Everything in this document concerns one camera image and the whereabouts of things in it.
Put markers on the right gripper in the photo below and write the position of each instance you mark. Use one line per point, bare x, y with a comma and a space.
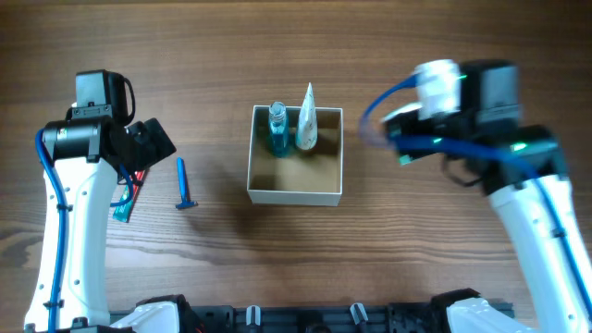
404, 140

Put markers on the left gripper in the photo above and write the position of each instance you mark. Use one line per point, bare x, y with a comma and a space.
154, 139

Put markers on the green soap bar pack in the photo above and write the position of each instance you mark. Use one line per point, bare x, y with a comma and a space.
406, 160

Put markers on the blue mouthwash bottle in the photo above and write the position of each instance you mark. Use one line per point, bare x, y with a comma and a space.
279, 130

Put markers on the white lotion tube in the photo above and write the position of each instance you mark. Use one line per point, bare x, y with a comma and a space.
307, 131

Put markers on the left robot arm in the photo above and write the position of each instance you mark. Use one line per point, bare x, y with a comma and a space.
84, 157

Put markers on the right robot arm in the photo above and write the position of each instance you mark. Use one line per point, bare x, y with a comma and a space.
472, 112

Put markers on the red green toothpaste tube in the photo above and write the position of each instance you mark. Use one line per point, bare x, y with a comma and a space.
122, 213

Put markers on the blue disposable razor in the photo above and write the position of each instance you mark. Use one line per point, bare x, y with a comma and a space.
184, 193

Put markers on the white cardboard box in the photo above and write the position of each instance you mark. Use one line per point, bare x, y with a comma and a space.
312, 178

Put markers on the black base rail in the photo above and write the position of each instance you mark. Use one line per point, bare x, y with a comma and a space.
395, 317

